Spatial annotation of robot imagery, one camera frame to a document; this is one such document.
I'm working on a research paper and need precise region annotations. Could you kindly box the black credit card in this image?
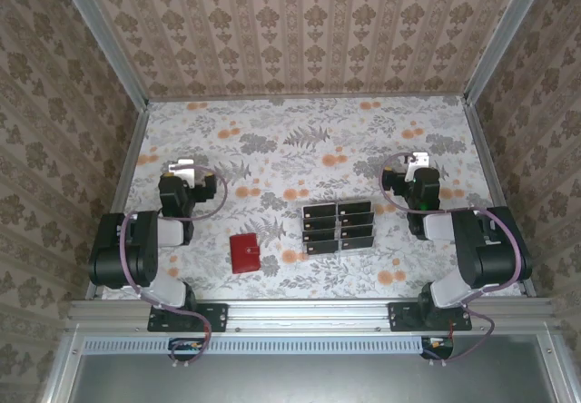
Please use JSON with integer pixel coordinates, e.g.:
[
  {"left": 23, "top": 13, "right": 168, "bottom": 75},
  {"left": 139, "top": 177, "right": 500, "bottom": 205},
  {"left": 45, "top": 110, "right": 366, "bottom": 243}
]
[
  {"left": 340, "top": 235, "right": 377, "bottom": 251},
  {"left": 302, "top": 215, "right": 338, "bottom": 231},
  {"left": 302, "top": 227, "right": 339, "bottom": 243},
  {"left": 337, "top": 200, "right": 373, "bottom": 216},
  {"left": 303, "top": 239, "right": 340, "bottom": 256},
  {"left": 338, "top": 211, "right": 375, "bottom": 228},
  {"left": 339, "top": 223, "right": 376, "bottom": 240}
]

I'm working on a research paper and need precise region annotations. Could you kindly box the red leather card holder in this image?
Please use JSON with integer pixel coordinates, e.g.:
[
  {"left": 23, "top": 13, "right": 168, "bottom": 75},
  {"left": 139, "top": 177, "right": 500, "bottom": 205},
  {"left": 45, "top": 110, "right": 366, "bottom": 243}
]
[{"left": 229, "top": 233, "right": 261, "bottom": 275}]

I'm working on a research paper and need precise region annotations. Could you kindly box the black compartment tray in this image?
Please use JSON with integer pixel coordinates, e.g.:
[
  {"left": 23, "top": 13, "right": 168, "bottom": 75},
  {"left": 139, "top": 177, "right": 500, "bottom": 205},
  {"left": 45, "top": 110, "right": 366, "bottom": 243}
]
[{"left": 302, "top": 203, "right": 338, "bottom": 220}]

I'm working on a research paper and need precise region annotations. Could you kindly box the aluminium mounting crossbar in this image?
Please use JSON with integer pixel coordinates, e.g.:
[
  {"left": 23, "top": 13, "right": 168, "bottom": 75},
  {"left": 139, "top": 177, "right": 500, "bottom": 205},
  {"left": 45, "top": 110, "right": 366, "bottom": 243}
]
[{"left": 67, "top": 298, "right": 557, "bottom": 336}]

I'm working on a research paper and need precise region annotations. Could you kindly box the grey metal panel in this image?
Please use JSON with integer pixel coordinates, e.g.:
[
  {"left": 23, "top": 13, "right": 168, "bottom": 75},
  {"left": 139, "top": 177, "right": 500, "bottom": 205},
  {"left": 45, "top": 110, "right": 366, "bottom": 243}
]
[{"left": 40, "top": 325, "right": 581, "bottom": 403}]

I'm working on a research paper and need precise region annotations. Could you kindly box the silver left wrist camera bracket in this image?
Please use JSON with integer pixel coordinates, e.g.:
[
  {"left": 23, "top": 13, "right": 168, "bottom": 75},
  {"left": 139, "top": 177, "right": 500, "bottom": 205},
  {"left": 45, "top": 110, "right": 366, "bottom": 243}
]
[{"left": 168, "top": 158, "right": 197, "bottom": 190}]

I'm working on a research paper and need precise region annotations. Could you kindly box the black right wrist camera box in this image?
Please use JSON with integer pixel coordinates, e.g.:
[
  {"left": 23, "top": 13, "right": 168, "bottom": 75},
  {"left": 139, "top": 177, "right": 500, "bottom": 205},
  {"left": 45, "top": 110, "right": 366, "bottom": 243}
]
[{"left": 381, "top": 168, "right": 409, "bottom": 197}]

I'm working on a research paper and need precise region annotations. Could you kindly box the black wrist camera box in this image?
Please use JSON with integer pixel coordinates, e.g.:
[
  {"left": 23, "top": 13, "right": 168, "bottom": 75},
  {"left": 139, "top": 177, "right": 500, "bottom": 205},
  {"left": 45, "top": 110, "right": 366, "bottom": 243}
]
[
  {"left": 195, "top": 174, "right": 218, "bottom": 203},
  {"left": 381, "top": 168, "right": 409, "bottom": 197}
]

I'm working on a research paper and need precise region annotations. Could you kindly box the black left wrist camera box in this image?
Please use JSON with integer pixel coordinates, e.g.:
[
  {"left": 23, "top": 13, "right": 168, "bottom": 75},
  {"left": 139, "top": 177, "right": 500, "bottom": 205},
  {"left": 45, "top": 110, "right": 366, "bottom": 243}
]
[{"left": 195, "top": 174, "right": 218, "bottom": 203}]

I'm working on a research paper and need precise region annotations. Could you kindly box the aluminium table edge rail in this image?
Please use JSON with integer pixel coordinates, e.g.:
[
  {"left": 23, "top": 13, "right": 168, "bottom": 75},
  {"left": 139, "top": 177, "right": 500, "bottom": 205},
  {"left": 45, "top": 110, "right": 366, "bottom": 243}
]
[
  {"left": 145, "top": 92, "right": 468, "bottom": 103},
  {"left": 462, "top": 98, "right": 537, "bottom": 298},
  {"left": 85, "top": 103, "right": 150, "bottom": 300}
]

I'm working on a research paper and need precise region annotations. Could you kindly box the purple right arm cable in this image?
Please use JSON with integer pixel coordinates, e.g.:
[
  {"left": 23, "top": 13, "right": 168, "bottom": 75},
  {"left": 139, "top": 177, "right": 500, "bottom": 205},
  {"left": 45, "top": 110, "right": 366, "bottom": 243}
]
[{"left": 379, "top": 152, "right": 523, "bottom": 369}]

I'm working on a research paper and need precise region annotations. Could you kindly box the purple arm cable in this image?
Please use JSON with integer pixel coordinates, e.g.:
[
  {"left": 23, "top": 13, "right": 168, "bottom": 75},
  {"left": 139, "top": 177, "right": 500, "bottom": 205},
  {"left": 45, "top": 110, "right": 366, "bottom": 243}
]
[
  {"left": 118, "top": 162, "right": 229, "bottom": 370},
  {"left": 379, "top": 152, "right": 523, "bottom": 369}
]

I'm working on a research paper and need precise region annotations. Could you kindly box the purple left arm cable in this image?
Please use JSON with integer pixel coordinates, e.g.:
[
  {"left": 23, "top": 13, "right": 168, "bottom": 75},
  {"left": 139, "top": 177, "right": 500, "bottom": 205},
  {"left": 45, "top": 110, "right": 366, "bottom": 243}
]
[{"left": 118, "top": 162, "right": 229, "bottom": 370}]

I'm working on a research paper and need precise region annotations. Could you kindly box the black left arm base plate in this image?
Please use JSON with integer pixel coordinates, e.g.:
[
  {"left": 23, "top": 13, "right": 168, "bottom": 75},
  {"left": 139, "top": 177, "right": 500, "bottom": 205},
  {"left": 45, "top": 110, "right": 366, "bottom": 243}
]
[{"left": 147, "top": 301, "right": 229, "bottom": 333}]

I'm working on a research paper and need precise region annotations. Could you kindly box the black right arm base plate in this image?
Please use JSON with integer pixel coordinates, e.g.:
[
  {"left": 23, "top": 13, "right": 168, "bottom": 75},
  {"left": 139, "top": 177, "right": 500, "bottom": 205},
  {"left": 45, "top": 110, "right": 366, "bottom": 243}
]
[{"left": 389, "top": 301, "right": 473, "bottom": 333}]

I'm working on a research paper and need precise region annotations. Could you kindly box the aluminium corner post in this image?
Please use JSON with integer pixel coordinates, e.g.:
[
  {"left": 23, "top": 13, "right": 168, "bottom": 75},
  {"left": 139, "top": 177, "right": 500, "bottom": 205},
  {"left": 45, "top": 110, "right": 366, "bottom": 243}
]
[
  {"left": 51, "top": 0, "right": 151, "bottom": 110},
  {"left": 462, "top": 0, "right": 553, "bottom": 105}
]

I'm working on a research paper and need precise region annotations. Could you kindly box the white slotted cable duct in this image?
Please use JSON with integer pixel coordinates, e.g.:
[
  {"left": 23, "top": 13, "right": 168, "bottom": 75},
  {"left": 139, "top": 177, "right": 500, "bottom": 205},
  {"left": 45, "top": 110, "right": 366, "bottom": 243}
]
[{"left": 84, "top": 335, "right": 427, "bottom": 357}]

